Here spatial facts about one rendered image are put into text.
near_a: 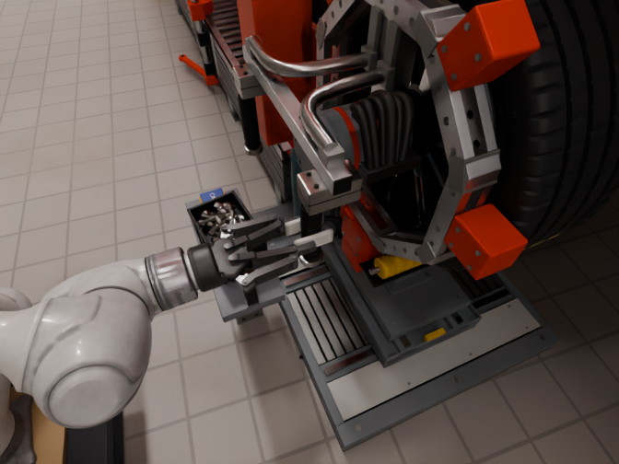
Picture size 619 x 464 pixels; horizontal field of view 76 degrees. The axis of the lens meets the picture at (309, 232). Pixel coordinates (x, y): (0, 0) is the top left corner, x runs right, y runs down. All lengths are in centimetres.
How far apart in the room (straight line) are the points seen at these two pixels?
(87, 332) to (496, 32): 57
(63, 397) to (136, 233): 147
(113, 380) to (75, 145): 210
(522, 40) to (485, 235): 27
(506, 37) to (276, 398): 119
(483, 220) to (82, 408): 58
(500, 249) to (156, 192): 166
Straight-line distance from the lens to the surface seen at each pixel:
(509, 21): 59
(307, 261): 72
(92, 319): 50
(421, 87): 85
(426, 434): 144
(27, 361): 50
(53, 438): 123
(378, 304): 131
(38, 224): 214
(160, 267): 62
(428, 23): 64
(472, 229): 66
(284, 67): 73
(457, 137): 62
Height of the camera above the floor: 136
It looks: 52 degrees down
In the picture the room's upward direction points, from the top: straight up
